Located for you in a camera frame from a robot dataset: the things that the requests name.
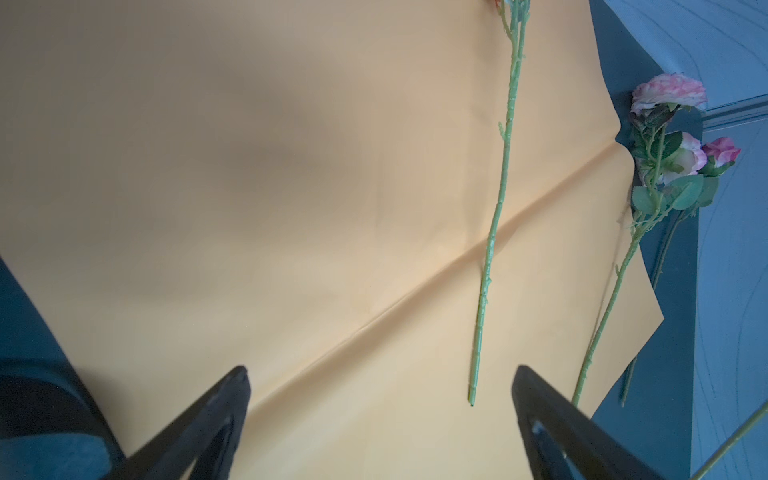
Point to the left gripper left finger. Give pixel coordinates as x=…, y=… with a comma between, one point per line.
x=201, y=442

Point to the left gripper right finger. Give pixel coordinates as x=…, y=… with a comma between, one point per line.
x=560, y=441

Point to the black printed ribbon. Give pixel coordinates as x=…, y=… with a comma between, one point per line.
x=51, y=427

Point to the orange wrapping paper sheet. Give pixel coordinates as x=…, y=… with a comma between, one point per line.
x=306, y=188

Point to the light pink fake rose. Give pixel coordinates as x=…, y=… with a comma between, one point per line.
x=654, y=104

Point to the green table mat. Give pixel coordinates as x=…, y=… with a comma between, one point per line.
x=655, y=424

